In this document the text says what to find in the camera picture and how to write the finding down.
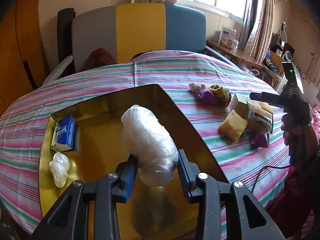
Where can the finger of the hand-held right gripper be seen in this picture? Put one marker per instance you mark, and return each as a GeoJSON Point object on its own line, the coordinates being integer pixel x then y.
{"type": "Point", "coordinates": [265, 97]}

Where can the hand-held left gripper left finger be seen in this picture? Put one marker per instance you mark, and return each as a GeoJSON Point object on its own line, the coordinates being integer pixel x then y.
{"type": "Point", "coordinates": [128, 177]}

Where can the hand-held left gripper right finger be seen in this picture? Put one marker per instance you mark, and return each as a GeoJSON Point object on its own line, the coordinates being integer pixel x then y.
{"type": "Point", "coordinates": [183, 173]}

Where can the clear grain snack packet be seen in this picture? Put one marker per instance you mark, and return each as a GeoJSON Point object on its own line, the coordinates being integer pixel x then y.
{"type": "Point", "coordinates": [260, 117]}

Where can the purple snack packet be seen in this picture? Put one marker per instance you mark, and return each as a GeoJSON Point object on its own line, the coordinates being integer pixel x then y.
{"type": "Point", "coordinates": [208, 98]}
{"type": "Point", "coordinates": [260, 140]}

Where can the yellow cake packet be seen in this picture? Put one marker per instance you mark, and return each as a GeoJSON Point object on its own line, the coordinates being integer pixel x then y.
{"type": "Point", "coordinates": [232, 126]}

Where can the large white plastic bag bundle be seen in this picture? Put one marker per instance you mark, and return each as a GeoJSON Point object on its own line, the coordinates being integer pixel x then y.
{"type": "Point", "coordinates": [147, 135]}

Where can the gold metal tray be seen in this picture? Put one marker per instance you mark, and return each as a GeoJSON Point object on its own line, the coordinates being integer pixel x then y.
{"type": "Point", "coordinates": [100, 135]}

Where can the white sock bundle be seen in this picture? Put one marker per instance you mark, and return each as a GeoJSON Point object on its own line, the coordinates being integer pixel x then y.
{"type": "Point", "coordinates": [197, 87]}

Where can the person's right hand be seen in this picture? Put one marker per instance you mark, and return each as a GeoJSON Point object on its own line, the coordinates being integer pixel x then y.
{"type": "Point", "coordinates": [297, 132]}

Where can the black white speaker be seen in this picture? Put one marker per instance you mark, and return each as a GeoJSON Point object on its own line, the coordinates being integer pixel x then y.
{"type": "Point", "coordinates": [286, 53]}

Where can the white green box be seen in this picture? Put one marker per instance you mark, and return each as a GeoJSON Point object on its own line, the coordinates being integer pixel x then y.
{"type": "Point", "coordinates": [237, 101]}

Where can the yellow brown cloth bundle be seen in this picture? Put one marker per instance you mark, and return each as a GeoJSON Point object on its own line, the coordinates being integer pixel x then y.
{"type": "Point", "coordinates": [221, 92]}

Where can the wooden side desk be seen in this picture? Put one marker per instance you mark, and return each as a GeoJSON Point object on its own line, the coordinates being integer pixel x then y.
{"type": "Point", "coordinates": [237, 53]}

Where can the small white jar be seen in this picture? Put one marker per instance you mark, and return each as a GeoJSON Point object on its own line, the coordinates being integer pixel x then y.
{"type": "Point", "coordinates": [235, 45]}

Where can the pink striped curtain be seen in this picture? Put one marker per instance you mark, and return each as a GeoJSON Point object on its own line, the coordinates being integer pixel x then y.
{"type": "Point", "coordinates": [260, 17]}

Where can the small white plastic bag bundle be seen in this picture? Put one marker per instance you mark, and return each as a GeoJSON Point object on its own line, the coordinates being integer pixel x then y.
{"type": "Point", "coordinates": [59, 170]}

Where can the white cardboard box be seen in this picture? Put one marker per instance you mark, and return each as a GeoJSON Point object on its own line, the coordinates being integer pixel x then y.
{"type": "Point", "coordinates": [227, 36]}

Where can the blue tissue pack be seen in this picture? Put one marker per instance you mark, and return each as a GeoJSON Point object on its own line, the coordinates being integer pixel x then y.
{"type": "Point", "coordinates": [63, 136]}

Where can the red cloth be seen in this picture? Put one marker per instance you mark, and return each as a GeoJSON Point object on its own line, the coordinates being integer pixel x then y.
{"type": "Point", "coordinates": [287, 195]}

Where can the striped bed sheet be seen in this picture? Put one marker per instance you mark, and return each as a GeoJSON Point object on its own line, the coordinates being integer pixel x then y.
{"type": "Point", "coordinates": [100, 80]}

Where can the dark red cushion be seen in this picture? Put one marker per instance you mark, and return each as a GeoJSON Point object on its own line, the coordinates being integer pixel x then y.
{"type": "Point", "coordinates": [100, 58]}

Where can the grey yellow blue headboard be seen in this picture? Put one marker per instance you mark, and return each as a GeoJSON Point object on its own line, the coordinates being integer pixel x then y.
{"type": "Point", "coordinates": [140, 27]}

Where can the black rolled mat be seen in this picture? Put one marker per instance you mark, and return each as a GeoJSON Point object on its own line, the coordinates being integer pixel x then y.
{"type": "Point", "coordinates": [64, 35]}

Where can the wooden wardrobe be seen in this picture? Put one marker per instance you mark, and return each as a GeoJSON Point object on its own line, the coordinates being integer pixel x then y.
{"type": "Point", "coordinates": [17, 42]}

